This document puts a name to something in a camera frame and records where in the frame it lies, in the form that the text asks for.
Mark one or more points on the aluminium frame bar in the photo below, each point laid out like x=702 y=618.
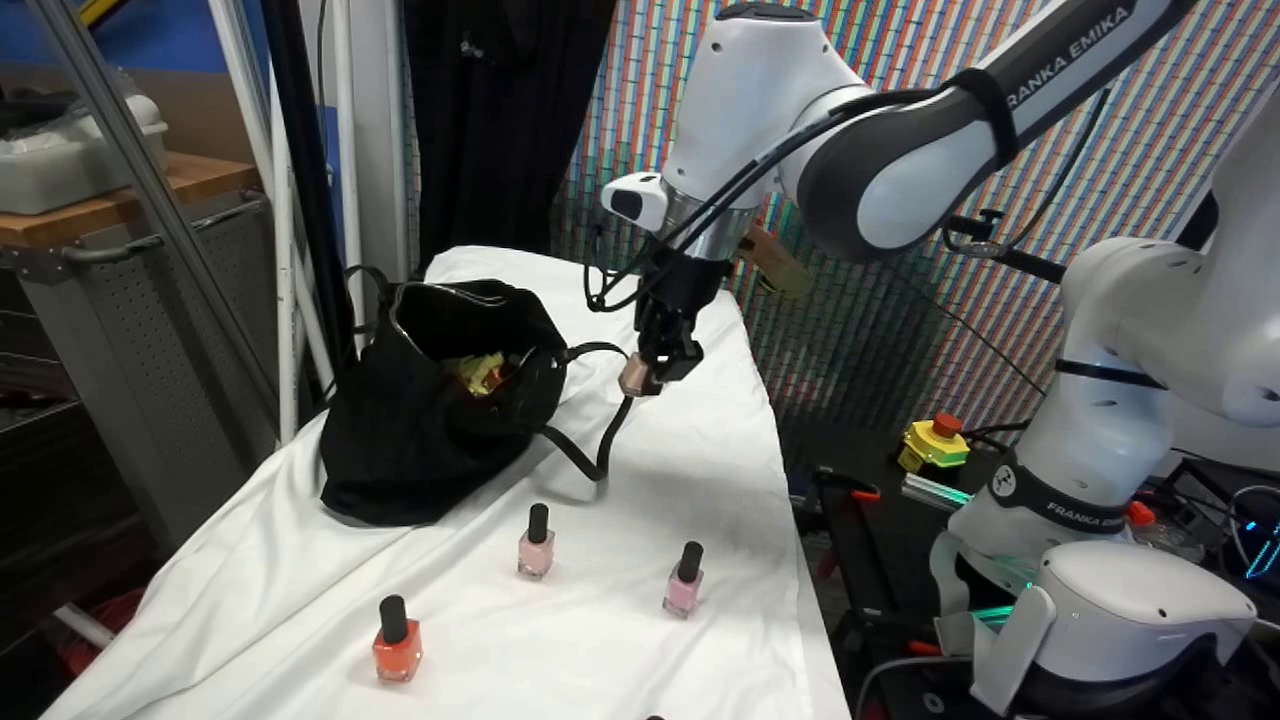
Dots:
x=146 y=200

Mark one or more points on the black vertical pole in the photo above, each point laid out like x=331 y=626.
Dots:
x=304 y=184

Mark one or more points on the white tablecloth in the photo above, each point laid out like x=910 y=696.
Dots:
x=601 y=665

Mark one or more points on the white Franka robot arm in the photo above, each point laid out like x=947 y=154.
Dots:
x=744 y=83

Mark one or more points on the white vertical post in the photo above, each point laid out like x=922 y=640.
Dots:
x=372 y=133

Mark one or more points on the black fabric curtain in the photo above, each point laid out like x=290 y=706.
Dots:
x=504 y=122

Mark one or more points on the white plastic container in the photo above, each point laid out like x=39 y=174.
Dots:
x=73 y=154

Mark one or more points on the yellow cloth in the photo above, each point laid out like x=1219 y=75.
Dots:
x=482 y=372

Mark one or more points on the teal flat box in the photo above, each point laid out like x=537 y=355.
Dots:
x=938 y=490

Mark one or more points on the pale pink nail polish bottle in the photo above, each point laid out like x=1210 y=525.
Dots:
x=537 y=555

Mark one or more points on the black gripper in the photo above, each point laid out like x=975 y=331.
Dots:
x=677 y=302

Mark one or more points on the grey cart with wooden top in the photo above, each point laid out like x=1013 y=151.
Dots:
x=120 y=307

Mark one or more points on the yellow emergency stop button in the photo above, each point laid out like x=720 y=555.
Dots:
x=938 y=440

